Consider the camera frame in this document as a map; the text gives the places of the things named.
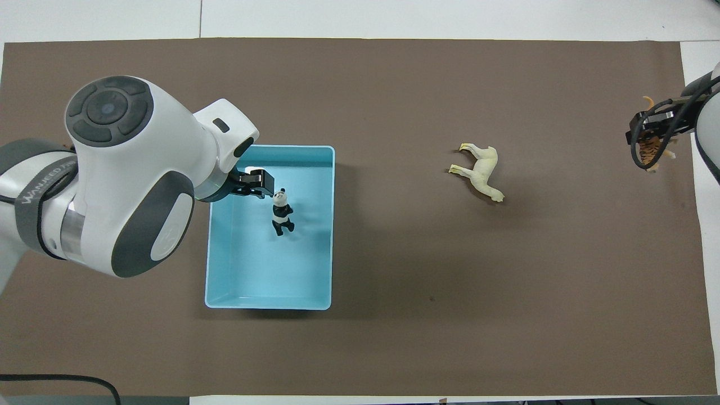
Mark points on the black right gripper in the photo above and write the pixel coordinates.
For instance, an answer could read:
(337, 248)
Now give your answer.
(652, 125)

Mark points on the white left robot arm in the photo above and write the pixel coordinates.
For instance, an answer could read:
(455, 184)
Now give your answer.
(129, 174)

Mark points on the light blue storage box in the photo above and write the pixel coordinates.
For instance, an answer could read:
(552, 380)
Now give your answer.
(264, 270)

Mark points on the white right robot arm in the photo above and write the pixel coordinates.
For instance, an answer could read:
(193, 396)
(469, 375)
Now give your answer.
(710, 129)

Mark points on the cream white horse toy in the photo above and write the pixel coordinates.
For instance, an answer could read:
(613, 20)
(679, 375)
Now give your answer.
(484, 171)

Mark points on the orange striped tiger toy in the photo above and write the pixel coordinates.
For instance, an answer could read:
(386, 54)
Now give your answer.
(651, 149)

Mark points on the brown table mat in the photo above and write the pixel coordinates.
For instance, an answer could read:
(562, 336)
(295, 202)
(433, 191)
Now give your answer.
(450, 281)

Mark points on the black white panda toy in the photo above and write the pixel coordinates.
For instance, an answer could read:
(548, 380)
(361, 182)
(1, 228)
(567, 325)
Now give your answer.
(280, 212)

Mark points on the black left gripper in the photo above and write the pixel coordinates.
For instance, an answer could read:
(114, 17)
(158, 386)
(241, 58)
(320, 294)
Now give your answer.
(256, 181)

